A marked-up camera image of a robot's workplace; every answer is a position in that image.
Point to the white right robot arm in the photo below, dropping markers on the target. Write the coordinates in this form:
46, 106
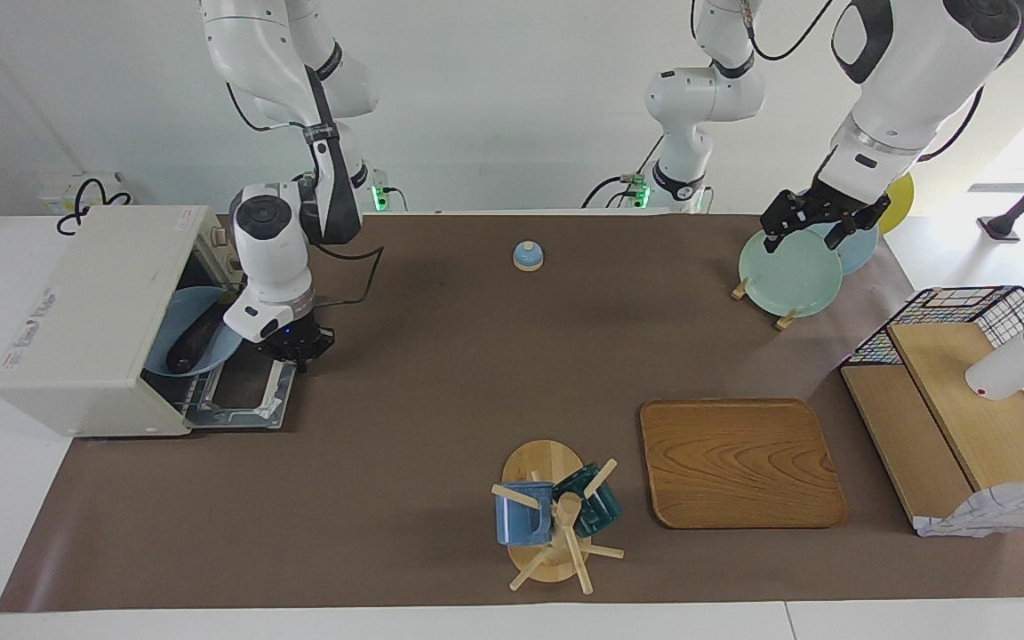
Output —
272, 258

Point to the white textured cloth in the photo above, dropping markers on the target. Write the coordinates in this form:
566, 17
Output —
992, 511

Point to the wooden mug tree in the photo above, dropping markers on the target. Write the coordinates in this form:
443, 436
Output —
539, 462

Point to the wooden plate rack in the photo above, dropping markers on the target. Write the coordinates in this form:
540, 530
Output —
740, 289

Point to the pale blue racked plate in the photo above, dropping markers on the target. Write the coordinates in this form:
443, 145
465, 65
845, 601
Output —
859, 256

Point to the dark green mug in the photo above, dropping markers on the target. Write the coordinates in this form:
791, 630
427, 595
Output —
603, 513

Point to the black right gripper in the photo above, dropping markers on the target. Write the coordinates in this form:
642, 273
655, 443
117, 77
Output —
299, 338

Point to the light blue plate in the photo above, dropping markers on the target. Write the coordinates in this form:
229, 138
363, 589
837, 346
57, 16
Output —
165, 347

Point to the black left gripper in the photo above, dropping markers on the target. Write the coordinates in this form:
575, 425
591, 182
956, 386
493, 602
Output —
828, 203

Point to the cream toaster oven body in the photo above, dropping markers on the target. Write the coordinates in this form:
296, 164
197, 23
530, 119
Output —
85, 311

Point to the wooden serving tray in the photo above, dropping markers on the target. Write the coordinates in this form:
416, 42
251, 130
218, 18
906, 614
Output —
743, 462

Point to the yellow racked plate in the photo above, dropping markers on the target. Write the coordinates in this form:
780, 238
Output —
901, 200

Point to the white cup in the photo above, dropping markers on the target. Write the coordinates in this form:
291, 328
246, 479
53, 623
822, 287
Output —
1010, 364

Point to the blue mug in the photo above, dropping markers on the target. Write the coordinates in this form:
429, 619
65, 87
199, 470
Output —
521, 523

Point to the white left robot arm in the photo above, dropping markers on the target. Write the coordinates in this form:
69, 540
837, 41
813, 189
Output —
912, 71

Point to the wooden step shelf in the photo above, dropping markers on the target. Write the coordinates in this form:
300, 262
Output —
965, 400

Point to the dark purple eggplant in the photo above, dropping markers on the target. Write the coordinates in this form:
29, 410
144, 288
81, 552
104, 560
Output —
196, 338

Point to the brown table mat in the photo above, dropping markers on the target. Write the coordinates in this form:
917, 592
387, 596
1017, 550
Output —
432, 400

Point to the pale green racked plate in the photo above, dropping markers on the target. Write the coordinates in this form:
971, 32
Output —
788, 276

